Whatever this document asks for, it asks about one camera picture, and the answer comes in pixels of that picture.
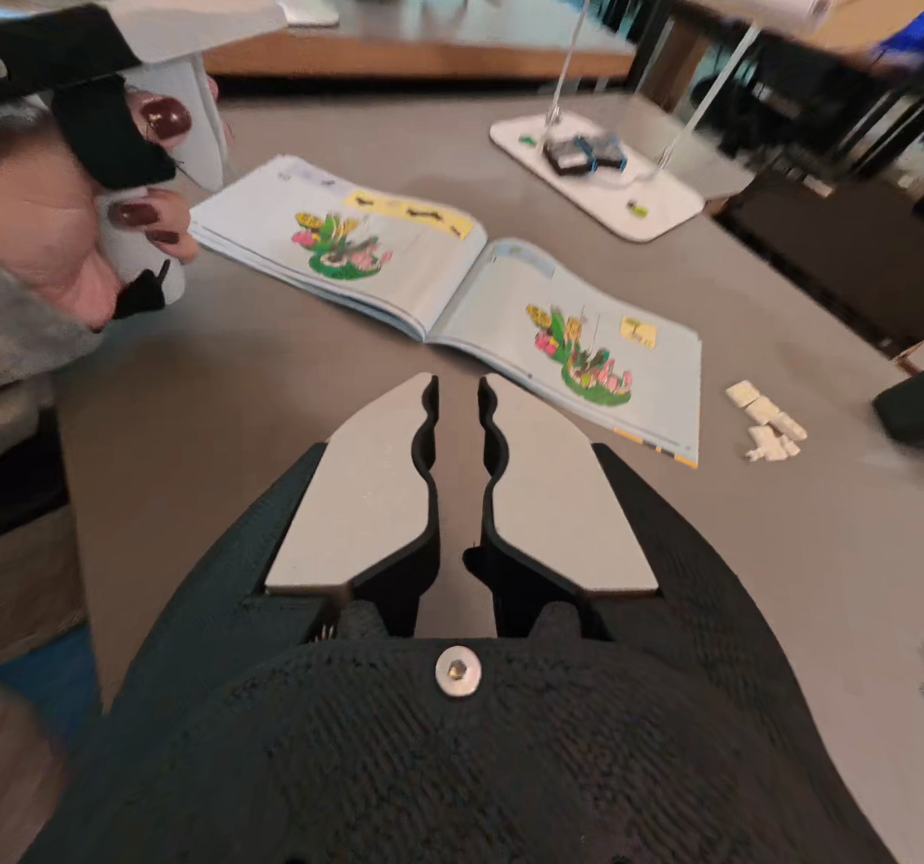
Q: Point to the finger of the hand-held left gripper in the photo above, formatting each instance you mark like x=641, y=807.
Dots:
x=202, y=20

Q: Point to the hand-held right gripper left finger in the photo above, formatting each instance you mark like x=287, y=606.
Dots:
x=361, y=503

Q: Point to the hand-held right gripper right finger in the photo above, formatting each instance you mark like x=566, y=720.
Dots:
x=559, y=510

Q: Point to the person's left forearm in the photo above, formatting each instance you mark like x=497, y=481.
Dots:
x=29, y=344

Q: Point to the pile of white lego pieces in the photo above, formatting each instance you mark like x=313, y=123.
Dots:
x=765, y=413

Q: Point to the open lego instruction booklet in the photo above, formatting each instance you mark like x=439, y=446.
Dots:
x=433, y=279

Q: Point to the black and blue lego build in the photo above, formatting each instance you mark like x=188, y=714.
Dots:
x=581, y=155

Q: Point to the person's left hand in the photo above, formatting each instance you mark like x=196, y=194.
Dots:
x=50, y=229

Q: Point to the wooden-edged grey table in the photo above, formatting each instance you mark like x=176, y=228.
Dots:
x=447, y=34

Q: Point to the cardboard box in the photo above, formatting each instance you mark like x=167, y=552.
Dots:
x=36, y=575

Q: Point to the blue container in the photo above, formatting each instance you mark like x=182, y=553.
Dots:
x=43, y=673

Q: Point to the clear acrylic rod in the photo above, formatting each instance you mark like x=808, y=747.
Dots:
x=574, y=56
x=711, y=85

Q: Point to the blue chair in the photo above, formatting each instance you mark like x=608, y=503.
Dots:
x=899, y=48

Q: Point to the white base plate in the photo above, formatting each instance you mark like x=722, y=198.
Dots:
x=650, y=207

